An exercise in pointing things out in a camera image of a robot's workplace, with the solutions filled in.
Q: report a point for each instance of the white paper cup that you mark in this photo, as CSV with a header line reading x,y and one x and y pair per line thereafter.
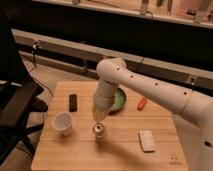
x,y
63,123

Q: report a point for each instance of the black rectangular block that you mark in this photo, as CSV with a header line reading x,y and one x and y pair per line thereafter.
x,y
72,102

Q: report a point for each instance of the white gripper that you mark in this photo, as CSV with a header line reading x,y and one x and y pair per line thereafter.
x,y
100,114

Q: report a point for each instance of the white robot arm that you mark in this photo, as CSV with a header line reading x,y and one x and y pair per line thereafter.
x,y
190,104

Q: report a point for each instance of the black office chair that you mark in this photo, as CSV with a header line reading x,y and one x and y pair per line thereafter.
x,y
18,95

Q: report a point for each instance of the small clear bottle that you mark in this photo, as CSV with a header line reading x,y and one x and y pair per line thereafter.
x,y
99,129

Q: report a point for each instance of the green bowl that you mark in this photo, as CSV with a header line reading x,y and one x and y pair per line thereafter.
x,y
119,101

